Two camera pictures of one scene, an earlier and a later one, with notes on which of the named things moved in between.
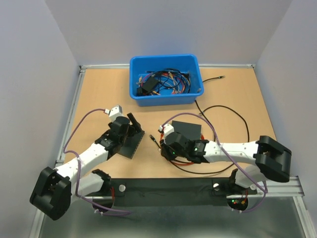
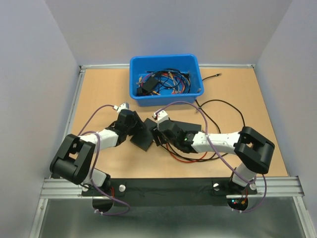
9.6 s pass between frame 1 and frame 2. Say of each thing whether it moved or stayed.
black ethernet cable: moved
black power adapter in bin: stayed
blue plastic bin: stayed
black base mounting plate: stayed
